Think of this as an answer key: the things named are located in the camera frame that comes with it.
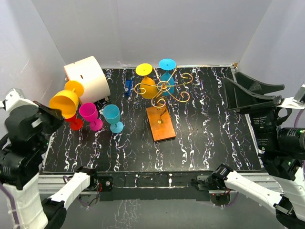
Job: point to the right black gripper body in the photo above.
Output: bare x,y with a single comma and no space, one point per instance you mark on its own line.
263,111

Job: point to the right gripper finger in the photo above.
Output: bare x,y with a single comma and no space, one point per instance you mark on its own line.
256,86
233,88

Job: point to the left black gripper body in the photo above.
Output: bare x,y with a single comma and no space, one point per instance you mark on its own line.
50,123

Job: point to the yellow wine glass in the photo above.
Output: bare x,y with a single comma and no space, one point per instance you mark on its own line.
147,88
67,100

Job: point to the red wine glass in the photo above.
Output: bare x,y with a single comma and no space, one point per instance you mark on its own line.
75,123

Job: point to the pink wine glass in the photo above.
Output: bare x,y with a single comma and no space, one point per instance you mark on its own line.
89,113

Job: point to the light blue wine glass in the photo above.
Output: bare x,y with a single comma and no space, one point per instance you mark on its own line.
112,116

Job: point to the teal wine glass back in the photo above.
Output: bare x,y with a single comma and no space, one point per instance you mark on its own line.
167,65

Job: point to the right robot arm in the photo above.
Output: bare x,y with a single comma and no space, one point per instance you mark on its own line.
282,149

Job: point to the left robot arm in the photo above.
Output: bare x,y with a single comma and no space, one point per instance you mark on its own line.
19,175

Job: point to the wooden rack base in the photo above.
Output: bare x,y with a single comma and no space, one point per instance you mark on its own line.
160,124

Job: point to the white cylindrical box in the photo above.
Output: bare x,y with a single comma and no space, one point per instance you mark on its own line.
89,73

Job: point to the blue stapler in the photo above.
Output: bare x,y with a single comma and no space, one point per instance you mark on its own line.
127,87

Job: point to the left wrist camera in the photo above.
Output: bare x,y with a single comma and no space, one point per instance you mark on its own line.
14,98

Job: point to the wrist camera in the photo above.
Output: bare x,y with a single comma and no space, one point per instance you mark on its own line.
14,98
296,102

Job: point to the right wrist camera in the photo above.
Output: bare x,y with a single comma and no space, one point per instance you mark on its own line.
296,102

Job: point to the gold wire glass rack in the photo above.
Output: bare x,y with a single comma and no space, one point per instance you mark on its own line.
159,100

